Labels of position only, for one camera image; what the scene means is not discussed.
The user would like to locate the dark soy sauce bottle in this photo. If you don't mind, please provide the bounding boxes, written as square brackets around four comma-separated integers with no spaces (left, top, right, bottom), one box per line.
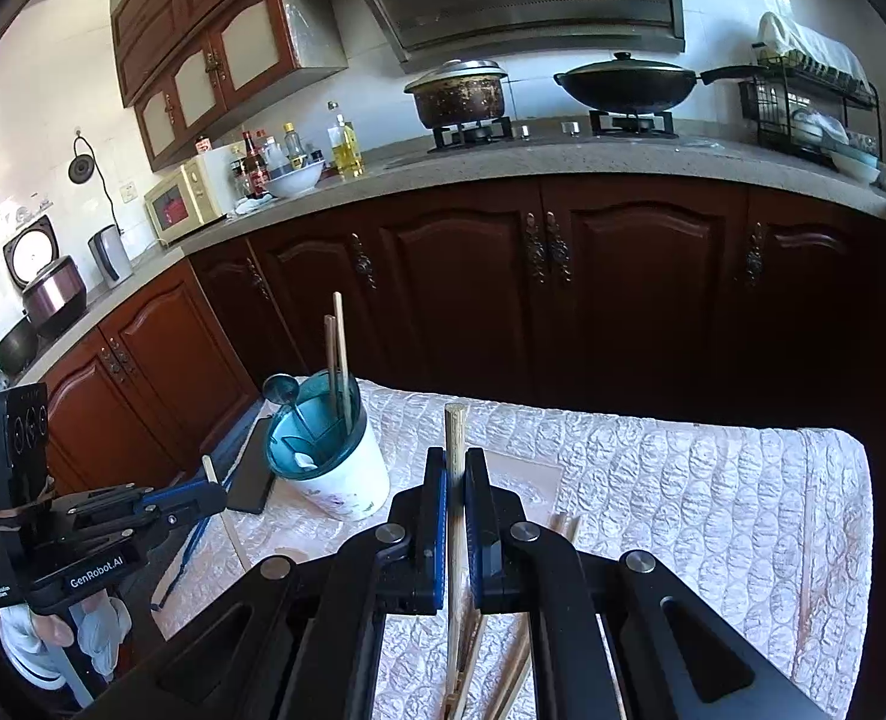
[242,130,269,199]

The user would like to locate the black dish rack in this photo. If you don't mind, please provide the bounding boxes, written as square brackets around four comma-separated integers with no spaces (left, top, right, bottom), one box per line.
[739,11,882,164]

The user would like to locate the rice cooker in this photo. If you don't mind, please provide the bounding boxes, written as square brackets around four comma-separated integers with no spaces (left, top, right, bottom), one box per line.
[2,215,86,341]

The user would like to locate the floral white utensil holder cup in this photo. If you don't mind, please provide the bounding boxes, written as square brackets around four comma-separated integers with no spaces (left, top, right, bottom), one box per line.
[265,371,389,522]

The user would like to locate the white quilted tablecloth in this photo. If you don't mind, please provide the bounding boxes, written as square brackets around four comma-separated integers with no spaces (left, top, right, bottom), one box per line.
[152,380,874,718]

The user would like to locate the white bowl on counter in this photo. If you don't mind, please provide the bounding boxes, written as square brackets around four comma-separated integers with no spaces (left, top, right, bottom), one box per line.
[267,161,326,200]

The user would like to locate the light wooden chopstick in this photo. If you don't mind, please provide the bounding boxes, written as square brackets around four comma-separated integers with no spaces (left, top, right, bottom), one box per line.
[200,454,253,574]

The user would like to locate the cream microwave oven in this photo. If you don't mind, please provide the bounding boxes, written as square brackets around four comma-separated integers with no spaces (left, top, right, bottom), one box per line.
[143,146,244,247]

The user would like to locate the brown lower kitchen cabinets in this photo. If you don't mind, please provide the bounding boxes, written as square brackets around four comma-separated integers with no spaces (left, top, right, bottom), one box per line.
[46,176,886,511]

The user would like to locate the black smartphone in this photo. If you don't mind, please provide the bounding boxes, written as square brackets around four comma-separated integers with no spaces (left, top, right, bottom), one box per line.
[226,416,275,515]

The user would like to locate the black wok with lid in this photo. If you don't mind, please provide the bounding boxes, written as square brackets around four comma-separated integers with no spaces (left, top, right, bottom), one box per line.
[553,52,762,115]

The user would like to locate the brown cooking pot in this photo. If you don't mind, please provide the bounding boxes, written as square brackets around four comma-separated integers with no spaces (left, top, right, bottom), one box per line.
[404,59,507,130]

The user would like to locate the yellow oil bottle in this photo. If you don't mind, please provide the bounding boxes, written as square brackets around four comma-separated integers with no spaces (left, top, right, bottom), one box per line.
[327,101,365,177]

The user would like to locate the upper wall cabinets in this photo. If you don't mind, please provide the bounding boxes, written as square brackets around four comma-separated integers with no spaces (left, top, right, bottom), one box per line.
[111,0,347,172]

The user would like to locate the blue cable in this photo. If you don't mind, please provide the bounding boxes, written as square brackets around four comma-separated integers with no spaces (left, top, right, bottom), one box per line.
[149,466,238,613]

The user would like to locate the dark brown handled fork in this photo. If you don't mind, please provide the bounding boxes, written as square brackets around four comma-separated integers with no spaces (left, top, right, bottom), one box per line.
[324,314,340,419]

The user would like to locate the silver electric kettle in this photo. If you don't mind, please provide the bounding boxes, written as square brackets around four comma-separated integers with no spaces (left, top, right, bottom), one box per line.
[88,224,134,289]

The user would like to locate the white gloved left hand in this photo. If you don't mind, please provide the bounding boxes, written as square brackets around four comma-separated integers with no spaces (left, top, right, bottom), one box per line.
[0,590,132,691]

